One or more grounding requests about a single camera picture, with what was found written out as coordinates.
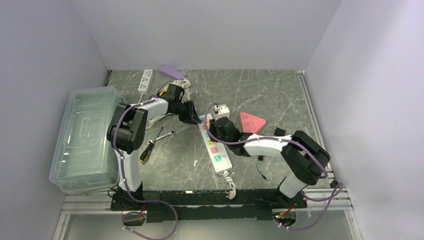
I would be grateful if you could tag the black base frame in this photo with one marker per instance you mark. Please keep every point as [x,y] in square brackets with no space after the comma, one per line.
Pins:
[168,205]

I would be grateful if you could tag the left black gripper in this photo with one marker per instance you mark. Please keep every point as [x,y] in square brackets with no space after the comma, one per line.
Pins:
[191,114]

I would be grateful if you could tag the black yellow screwdriver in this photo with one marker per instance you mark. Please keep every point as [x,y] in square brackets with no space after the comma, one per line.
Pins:
[147,152]

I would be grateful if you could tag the purple flat box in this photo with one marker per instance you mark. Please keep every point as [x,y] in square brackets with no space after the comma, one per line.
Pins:
[172,72]

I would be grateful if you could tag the silver ratchet wrench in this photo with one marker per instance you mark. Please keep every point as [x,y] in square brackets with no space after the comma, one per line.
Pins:
[172,132]

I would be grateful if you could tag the small white power strip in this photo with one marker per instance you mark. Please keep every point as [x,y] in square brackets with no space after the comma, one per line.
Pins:
[145,81]

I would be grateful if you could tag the pink triangular power strip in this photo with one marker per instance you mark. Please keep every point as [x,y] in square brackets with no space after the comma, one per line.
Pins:
[251,123]

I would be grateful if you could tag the black power adapter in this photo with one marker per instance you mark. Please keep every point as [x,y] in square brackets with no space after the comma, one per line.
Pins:
[279,132]

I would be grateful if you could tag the clear plastic storage bin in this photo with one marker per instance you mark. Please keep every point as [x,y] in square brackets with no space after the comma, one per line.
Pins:
[84,160]

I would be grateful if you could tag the white long power strip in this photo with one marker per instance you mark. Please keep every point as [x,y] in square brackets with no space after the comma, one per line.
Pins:
[216,151]

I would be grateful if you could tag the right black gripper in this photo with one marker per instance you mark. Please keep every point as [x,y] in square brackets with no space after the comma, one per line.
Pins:
[212,127]

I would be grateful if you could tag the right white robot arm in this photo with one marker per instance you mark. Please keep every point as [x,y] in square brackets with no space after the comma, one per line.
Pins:
[306,159]

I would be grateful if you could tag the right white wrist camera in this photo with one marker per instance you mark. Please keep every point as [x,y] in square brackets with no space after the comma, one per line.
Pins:
[220,111]

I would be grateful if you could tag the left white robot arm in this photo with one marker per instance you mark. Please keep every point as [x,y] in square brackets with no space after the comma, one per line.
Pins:
[126,131]

